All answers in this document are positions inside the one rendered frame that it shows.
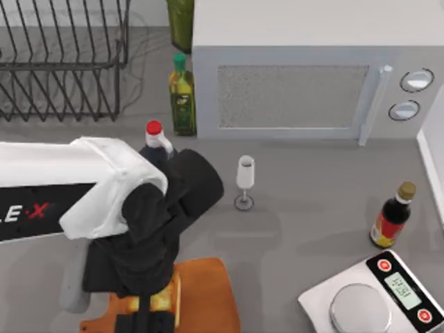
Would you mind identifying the dark sauce bottle gold cap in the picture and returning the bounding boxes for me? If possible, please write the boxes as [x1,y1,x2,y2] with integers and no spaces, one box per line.
[368,180,418,250]

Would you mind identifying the wooden cutting board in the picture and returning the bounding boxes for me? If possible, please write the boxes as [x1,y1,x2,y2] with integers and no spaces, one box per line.
[79,257,241,333]

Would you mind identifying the white cabinet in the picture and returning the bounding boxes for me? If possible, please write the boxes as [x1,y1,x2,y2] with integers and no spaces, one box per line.
[416,78,444,223]

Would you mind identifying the olive oil bottle green cap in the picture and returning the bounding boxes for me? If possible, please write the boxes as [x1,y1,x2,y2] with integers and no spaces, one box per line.
[168,53,197,137]

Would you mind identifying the pale microwave oven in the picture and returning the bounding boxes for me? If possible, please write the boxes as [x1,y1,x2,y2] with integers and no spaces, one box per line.
[191,0,444,147]

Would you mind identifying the bread slice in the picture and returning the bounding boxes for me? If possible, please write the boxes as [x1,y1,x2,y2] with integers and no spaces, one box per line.
[127,270,182,324]

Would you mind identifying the microwave knob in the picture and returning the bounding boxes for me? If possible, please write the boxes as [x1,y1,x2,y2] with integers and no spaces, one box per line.
[399,67,436,94]
[388,99,422,122]

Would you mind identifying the dark bottle red cap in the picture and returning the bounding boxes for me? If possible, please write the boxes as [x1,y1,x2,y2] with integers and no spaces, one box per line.
[138,119,178,164]

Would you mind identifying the clear wine glass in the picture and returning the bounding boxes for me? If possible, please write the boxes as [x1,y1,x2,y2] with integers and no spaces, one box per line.
[234,154,256,212]

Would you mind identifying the white kitchen scale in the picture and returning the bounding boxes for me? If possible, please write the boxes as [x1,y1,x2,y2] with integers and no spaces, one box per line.
[297,248,444,333]

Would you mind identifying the microwave door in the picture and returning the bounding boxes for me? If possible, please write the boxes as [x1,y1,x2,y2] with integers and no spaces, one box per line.
[191,46,393,140]

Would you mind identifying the black wire dish rack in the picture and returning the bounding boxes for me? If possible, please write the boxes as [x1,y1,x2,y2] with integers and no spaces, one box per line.
[0,0,133,123]

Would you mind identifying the microwave door handle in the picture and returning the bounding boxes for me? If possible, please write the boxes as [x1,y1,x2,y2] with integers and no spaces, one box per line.
[357,64,394,147]

